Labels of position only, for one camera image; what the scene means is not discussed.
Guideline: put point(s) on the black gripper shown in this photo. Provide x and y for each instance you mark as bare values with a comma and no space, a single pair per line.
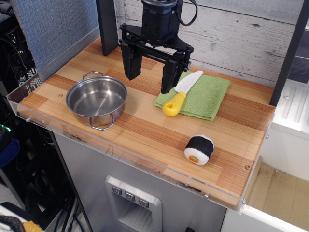
157,38

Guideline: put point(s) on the yellow handled toy knife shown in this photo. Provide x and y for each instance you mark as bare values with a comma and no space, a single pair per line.
173,106

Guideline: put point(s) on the stainless steel pot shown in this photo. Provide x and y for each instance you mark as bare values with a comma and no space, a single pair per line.
97,100

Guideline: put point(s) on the green folded cloth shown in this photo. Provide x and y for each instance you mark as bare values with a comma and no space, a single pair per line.
204,98

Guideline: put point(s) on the clear acrylic table guard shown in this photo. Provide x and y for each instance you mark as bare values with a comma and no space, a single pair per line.
144,137

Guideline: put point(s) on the plush sushi roll toy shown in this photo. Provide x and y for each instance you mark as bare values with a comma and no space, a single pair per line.
199,149

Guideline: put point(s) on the blue fabric panel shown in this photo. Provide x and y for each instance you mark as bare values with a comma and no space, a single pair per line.
56,30

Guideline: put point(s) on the silver dispenser panel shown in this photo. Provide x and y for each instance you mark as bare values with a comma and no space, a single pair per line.
134,210

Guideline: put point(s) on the white side cabinet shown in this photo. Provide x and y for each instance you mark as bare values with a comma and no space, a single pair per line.
278,198

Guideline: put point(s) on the black vertical post left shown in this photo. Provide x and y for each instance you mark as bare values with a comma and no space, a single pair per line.
107,25

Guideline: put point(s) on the black vertical post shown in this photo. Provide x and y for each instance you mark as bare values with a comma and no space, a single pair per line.
291,52
107,25

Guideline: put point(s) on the black vertical post right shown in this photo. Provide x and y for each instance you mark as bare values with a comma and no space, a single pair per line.
291,52

